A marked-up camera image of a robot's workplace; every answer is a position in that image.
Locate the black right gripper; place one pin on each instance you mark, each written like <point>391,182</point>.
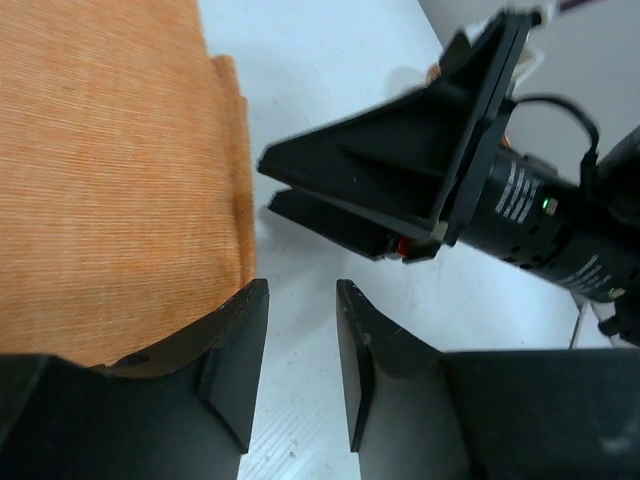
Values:
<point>395,165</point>

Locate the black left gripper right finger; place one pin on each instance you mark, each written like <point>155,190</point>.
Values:
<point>414,412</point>

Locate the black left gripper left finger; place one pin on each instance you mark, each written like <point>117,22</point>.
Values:
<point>182,408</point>

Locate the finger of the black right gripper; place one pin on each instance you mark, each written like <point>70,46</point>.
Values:
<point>348,230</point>

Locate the orange cloth placemat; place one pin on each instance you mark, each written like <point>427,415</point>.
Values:
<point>126,190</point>

